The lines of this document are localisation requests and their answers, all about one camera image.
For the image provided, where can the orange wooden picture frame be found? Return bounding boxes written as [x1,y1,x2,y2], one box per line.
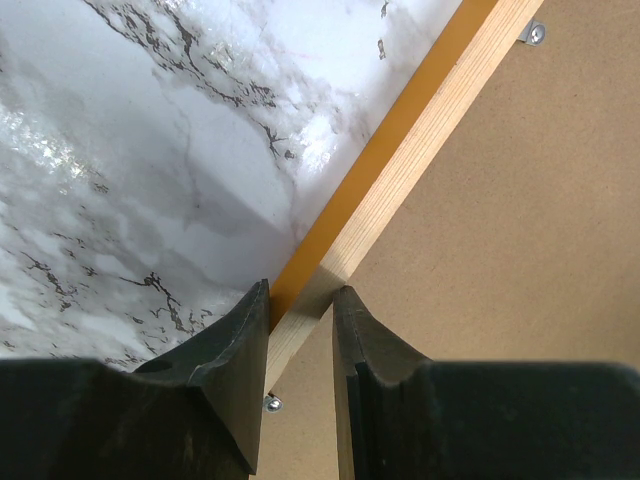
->
[257,1,639,479]

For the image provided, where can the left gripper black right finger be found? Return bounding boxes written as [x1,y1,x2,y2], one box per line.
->
[332,286,639,479]

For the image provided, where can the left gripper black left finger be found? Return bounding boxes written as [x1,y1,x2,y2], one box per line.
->
[1,281,269,479]

